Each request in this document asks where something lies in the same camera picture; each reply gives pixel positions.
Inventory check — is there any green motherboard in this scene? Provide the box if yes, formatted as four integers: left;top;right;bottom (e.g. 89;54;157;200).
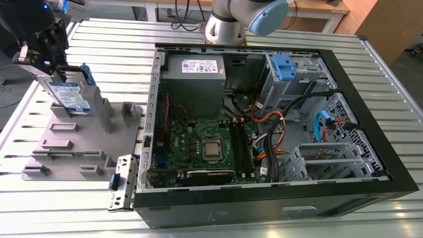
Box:
144;118;266;189

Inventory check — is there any black graphics card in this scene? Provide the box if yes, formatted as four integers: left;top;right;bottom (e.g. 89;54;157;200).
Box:
176;169;234;185

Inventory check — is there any wooden desk white frame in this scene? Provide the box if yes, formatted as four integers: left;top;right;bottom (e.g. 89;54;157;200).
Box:
287;0;351;34

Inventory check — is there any hard disk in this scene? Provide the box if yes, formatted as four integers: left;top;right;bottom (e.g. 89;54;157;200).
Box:
32;63;96;116

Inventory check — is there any orange wire bundle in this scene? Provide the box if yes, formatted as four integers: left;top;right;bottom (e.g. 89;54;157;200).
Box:
250;111;291;159

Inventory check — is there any wooden cabinet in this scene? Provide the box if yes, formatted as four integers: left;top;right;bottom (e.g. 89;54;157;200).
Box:
336;0;423;65

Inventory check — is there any metal expansion slot bracket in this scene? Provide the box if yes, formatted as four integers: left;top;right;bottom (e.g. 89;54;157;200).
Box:
107;153;140;213

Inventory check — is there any blue data wire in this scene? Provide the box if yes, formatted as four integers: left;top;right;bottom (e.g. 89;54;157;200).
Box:
315;111;334;143

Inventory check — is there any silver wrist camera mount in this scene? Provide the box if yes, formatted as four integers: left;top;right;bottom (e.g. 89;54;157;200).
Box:
12;46;31;65

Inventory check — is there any silver CPU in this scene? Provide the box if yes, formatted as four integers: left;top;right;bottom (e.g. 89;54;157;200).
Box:
204;143;222;159

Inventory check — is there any gray power supply unit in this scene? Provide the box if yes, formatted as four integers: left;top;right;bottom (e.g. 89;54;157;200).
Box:
159;54;227;119

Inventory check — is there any metal optical drive bay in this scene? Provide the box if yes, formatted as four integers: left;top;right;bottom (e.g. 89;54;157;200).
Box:
259;53;339;117

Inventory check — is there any green RAM stick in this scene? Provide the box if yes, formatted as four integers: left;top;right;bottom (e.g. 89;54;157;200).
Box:
48;151;100;157

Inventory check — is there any metal disk bay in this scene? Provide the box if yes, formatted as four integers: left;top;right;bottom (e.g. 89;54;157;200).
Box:
278;142;386;181

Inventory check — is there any black RAM slot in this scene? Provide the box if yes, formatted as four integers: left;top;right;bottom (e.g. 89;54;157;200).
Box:
239;118;256;177
230;119;247;177

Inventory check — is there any orange red power wire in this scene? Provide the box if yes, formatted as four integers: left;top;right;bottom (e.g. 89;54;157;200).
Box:
326;119;359;132

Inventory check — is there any CPU socket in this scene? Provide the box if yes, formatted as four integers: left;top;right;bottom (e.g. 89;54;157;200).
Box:
200;135;227;164

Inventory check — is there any blue drive bay latch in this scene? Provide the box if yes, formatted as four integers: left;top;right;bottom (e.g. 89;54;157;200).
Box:
272;54;296;81

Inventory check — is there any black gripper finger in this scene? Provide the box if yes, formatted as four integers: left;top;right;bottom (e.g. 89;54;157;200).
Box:
52;18;71;83
19;34;59;75

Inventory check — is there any black PC case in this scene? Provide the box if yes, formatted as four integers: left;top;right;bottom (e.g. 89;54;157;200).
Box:
132;42;420;230

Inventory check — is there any gray parts rack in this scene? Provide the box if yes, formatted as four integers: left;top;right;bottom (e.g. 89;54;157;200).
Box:
20;85;148;181

